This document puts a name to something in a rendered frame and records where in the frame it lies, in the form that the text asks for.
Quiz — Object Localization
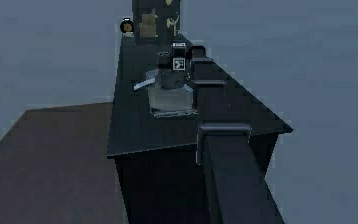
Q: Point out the long black table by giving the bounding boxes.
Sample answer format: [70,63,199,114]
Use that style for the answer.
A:
[106,32,294,224]

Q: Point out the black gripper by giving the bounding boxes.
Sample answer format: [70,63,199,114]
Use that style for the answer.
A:
[157,50,190,91]

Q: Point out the dark tall shelf unit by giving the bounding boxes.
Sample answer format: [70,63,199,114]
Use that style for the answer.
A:
[131,0,184,45]

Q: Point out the silver laptop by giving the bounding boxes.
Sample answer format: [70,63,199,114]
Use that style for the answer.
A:
[132,68,199,119]

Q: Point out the pale cream figurine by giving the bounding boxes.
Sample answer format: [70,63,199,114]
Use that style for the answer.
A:
[166,13,181,36]

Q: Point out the round black alarm clock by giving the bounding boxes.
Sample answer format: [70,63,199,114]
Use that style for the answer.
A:
[119,17,135,38]

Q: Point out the tan box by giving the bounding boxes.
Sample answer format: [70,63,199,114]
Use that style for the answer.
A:
[139,12,159,38]

